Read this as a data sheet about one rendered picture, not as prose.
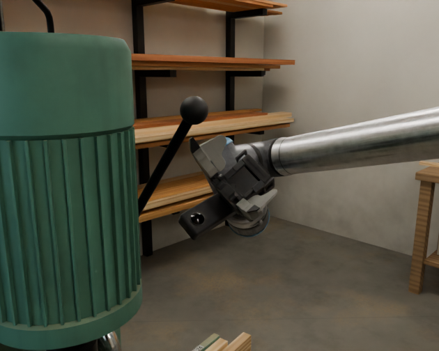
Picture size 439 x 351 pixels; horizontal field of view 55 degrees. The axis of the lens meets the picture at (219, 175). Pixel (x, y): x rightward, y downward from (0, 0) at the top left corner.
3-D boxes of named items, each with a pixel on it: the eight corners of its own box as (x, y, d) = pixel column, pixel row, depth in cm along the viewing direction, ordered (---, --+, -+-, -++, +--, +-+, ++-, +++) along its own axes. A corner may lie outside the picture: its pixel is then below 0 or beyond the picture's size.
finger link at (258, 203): (282, 186, 59) (259, 175, 68) (251, 214, 59) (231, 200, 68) (295, 203, 60) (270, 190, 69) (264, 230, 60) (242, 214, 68)
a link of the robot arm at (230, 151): (225, 154, 104) (248, 197, 100) (187, 160, 97) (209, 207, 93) (244, 131, 98) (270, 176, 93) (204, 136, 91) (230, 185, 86)
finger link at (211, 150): (206, 113, 67) (234, 153, 72) (178, 137, 66) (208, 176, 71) (214, 118, 64) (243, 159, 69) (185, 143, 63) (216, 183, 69)
